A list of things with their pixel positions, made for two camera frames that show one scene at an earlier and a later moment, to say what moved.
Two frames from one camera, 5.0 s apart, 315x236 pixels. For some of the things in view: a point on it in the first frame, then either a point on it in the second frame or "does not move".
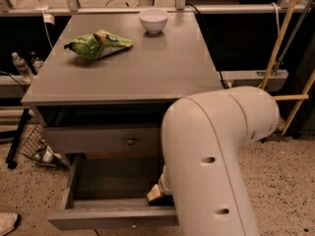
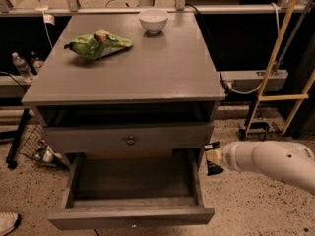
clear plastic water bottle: x=23 y=68 does not move
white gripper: x=163 y=185 → x=233 y=156
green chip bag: x=94 y=45 does not move
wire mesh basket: x=37 y=148 does not move
